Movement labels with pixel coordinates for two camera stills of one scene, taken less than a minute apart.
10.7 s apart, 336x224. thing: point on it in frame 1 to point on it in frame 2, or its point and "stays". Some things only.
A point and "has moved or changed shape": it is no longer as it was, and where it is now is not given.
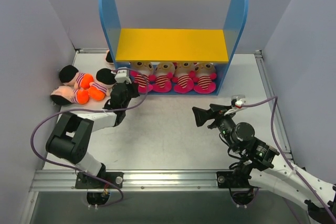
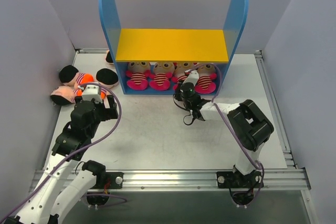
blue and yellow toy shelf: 178,61 stays
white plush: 162,79 stays
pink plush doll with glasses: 140,72 has moved or changed shape
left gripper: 128,88 to 105,109
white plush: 203,76 stays
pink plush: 184,73 stays
